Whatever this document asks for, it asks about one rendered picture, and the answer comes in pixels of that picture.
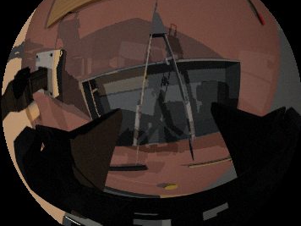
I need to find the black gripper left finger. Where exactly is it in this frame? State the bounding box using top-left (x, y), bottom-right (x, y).
top-left (36, 108), bottom-right (123, 191)

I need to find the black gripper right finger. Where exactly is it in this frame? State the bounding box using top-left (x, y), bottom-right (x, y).
top-left (211, 102), bottom-right (287, 177)

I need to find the rectangular grey tin with tan rim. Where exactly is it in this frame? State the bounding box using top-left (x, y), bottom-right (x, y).
top-left (79, 58), bottom-right (241, 147)

